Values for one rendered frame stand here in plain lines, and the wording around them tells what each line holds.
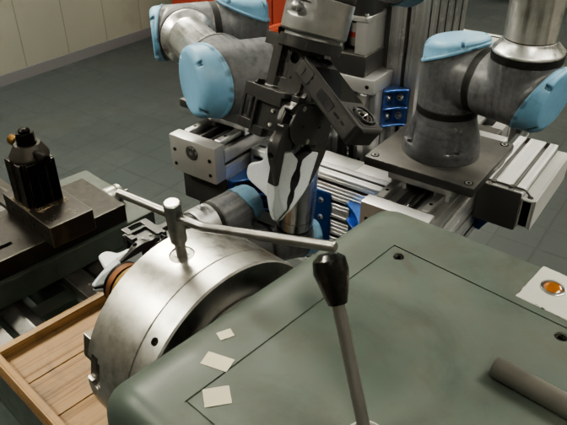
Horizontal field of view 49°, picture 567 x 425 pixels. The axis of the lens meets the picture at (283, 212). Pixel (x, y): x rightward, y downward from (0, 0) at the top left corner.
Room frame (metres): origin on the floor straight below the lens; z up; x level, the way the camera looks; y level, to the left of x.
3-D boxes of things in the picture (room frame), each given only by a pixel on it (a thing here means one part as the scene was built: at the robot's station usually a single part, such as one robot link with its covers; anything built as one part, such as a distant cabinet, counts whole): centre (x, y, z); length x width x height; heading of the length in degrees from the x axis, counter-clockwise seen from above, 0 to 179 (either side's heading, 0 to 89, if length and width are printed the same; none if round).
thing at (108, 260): (0.82, 0.29, 1.10); 0.09 x 0.06 x 0.03; 136
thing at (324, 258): (0.43, -0.04, 1.38); 0.04 x 0.03 x 0.05; 47
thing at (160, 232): (0.89, 0.22, 1.08); 0.12 x 0.09 x 0.08; 136
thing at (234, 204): (1.00, 0.10, 1.08); 0.11 x 0.08 x 0.09; 136
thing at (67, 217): (1.13, 0.51, 1.00); 0.20 x 0.10 x 0.05; 47
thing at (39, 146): (1.15, 0.53, 1.14); 0.08 x 0.08 x 0.03
